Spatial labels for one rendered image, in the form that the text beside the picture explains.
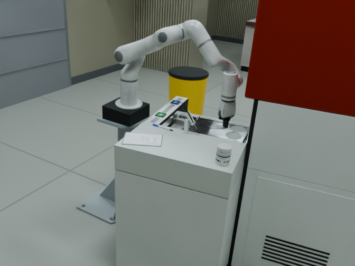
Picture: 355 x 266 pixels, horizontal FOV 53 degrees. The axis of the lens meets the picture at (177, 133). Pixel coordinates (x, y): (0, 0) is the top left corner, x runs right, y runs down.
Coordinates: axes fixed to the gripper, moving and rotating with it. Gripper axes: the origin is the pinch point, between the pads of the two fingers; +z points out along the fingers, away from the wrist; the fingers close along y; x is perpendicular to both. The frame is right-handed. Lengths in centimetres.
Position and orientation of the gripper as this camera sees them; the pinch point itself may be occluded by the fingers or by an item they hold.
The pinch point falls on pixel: (225, 123)
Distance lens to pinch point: 211.6
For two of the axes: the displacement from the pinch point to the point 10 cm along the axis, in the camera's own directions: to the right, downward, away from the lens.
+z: -0.3, 8.9, 4.5
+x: 5.0, 4.0, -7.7
